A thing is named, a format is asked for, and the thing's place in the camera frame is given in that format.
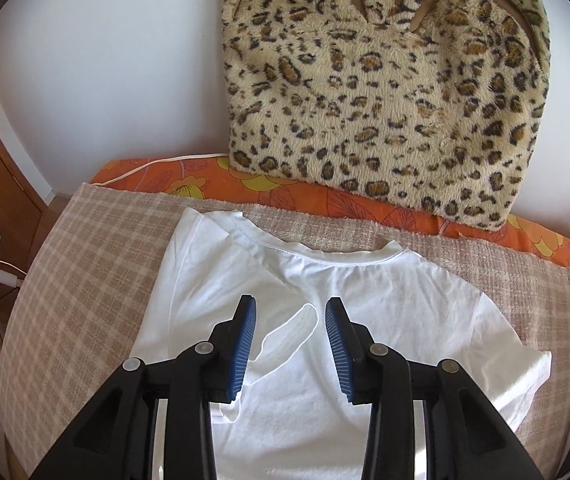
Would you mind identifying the white t-shirt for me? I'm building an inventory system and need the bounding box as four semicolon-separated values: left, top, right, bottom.
131;208;552;479

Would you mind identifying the beige plaid blanket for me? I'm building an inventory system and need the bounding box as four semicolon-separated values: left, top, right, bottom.
0;184;570;478

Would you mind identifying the orange floral bed sheet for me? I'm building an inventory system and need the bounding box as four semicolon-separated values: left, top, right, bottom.
91;154;570;268

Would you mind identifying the leopard print cushion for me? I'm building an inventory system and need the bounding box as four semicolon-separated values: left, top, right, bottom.
221;0;550;231

